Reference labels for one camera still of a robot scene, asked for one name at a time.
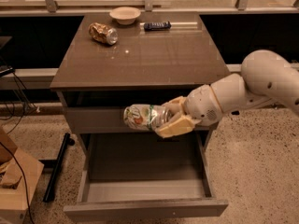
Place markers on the grey drawer cabinet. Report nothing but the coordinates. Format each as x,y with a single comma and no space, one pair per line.
141,68

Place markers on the dark blue snack bar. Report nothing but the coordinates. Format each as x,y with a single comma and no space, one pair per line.
157,26

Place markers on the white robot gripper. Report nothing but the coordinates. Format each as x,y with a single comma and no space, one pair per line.
202,104

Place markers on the crushed gold soda can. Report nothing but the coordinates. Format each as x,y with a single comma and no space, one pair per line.
103,33

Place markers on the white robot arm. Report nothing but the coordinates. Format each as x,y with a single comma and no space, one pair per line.
265,78

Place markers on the beige ceramic bowl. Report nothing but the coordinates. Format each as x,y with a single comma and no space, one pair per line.
125,15

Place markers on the open grey middle drawer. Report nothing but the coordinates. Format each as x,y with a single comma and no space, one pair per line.
140,175

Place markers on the black metal floor bar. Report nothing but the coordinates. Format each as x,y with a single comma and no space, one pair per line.
55,166

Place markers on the green white 7up can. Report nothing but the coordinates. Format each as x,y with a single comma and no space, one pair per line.
146,117

